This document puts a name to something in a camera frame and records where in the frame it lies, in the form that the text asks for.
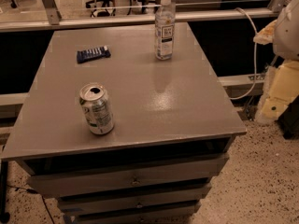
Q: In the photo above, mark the black stand leg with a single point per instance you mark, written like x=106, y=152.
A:
x=4, y=215

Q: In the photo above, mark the clear plastic water bottle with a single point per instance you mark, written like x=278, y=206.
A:
x=164, y=30

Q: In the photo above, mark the top grey drawer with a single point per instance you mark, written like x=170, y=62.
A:
x=68, y=184

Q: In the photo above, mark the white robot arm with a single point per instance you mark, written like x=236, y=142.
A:
x=286, y=33

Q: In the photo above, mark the black office chair centre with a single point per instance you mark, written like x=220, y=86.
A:
x=100, y=8

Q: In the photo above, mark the grey metal railing frame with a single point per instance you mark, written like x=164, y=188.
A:
x=38, y=15

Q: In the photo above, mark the silver green soda can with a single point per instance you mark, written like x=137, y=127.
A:
x=96, y=107

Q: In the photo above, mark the blue snack bar wrapper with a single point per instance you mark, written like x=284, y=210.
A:
x=93, y=54

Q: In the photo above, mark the middle grey drawer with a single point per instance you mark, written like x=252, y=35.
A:
x=136, y=199

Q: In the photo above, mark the bottom grey drawer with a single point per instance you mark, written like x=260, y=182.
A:
x=140, y=215

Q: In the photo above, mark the grey drawer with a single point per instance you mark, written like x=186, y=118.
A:
x=68, y=184
x=140, y=215
x=136, y=199

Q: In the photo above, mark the grey drawer cabinet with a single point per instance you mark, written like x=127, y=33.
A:
x=163, y=110

